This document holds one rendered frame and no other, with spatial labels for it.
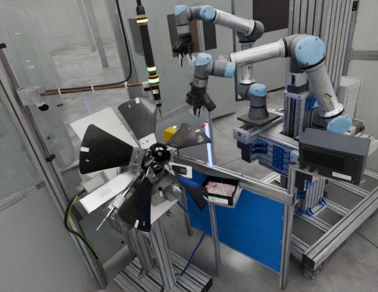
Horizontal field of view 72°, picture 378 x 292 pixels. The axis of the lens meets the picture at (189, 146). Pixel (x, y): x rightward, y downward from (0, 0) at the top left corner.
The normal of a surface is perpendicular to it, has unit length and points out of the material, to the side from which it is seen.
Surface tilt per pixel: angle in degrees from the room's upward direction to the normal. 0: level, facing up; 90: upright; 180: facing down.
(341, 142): 15
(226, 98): 90
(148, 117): 41
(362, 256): 0
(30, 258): 90
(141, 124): 47
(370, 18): 90
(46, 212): 90
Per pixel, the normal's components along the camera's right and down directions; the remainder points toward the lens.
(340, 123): 0.02, 0.58
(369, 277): -0.13, -0.87
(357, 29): -0.63, 0.44
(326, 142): -0.29, -0.72
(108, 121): 0.50, -0.38
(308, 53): -0.12, 0.39
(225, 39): 0.39, 0.40
